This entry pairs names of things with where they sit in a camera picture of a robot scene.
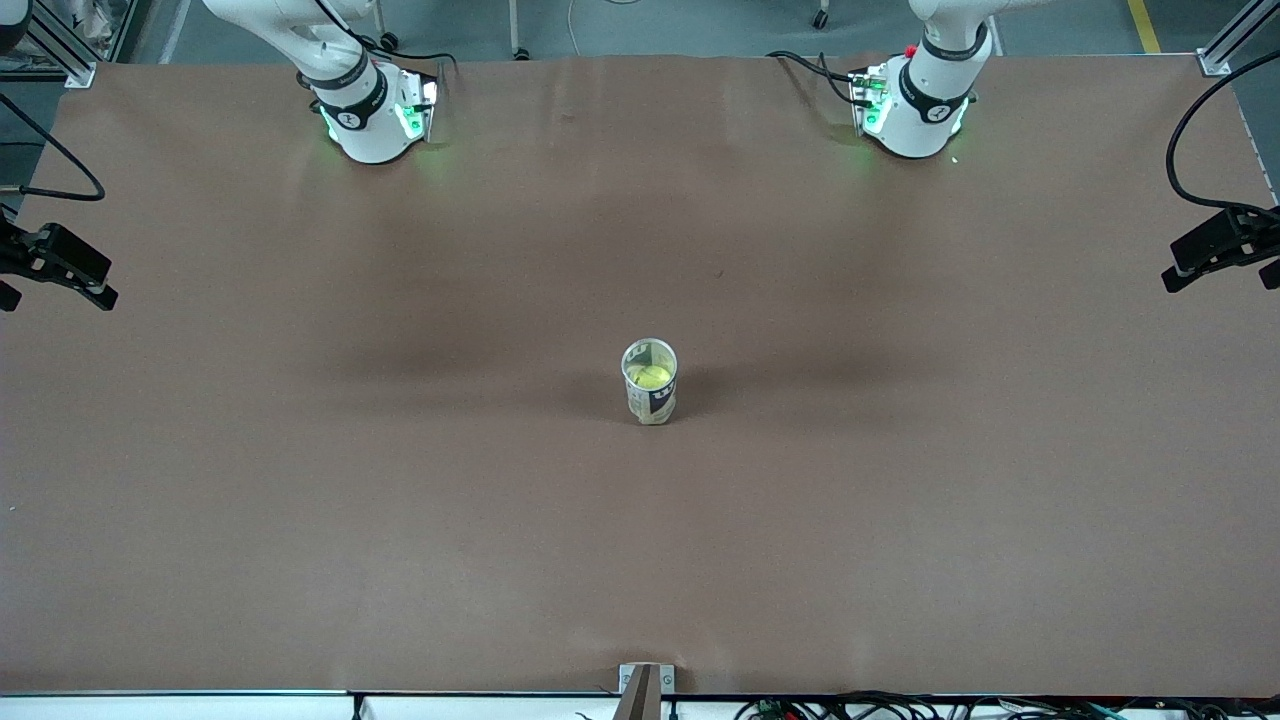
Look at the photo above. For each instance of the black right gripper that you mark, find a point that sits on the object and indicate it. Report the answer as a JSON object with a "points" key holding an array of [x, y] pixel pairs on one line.
{"points": [[12, 253]]}

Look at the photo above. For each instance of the white pole with caster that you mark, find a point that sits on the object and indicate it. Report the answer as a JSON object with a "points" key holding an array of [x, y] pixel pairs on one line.
{"points": [[389, 41], [521, 52]]}

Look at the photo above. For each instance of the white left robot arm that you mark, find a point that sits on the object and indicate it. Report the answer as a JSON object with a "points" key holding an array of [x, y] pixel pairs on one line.
{"points": [[915, 120]]}

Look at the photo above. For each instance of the clear tennis ball can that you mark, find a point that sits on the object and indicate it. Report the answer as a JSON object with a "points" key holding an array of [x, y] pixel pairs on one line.
{"points": [[662, 398]]}

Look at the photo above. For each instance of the aluminium frame profile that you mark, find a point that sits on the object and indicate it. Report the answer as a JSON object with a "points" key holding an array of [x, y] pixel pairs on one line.
{"points": [[80, 72], [1215, 62]]}

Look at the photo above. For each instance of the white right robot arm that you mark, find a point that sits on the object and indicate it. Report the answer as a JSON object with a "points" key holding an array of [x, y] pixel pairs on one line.
{"points": [[370, 130]]}

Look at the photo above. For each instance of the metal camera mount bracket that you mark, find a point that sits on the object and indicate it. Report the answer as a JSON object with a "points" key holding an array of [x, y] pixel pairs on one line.
{"points": [[645, 690]]}

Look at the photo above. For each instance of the metal arm base connector block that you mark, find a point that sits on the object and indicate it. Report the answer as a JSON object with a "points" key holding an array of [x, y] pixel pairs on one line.
{"points": [[428, 100]]}

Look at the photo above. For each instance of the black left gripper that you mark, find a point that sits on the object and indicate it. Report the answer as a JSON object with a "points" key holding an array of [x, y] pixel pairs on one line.
{"points": [[1262, 237]]}

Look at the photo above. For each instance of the brown paper table cover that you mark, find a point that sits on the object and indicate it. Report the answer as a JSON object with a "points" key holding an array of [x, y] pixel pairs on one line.
{"points": [[640, 550]]}

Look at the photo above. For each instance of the rolling chair base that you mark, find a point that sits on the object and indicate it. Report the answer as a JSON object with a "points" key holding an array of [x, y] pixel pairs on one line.
{"points": [[820, 18]]}

